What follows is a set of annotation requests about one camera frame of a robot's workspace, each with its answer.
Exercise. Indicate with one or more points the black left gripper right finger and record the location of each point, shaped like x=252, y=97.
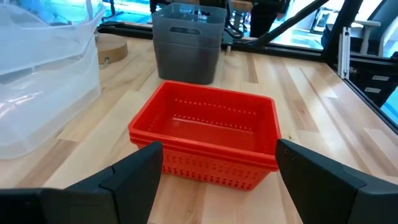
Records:
x=335, y=196

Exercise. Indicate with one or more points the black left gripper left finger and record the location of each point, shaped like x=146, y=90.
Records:
x=93, y=202

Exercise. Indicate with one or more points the red slotted plastic basket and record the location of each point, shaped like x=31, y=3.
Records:
x=211, y=130
x=211, y=175

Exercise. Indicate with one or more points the clear plastic storage bin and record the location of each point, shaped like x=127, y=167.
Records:
x=46, y=102

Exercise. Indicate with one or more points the round wooden disc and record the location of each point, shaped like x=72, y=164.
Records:
x=112, y=49

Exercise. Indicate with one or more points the person standing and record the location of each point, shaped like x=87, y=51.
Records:
x=267, y=15

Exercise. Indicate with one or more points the white aluminium bracket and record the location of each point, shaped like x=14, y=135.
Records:
x=343, y=53

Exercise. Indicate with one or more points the black table frame rail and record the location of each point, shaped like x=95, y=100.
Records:
x=280, y=49

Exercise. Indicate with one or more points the black upright frame post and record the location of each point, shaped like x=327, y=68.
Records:
x=342, y=18

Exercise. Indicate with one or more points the black diagonal frame strut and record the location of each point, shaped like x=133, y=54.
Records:
x=289, y=21

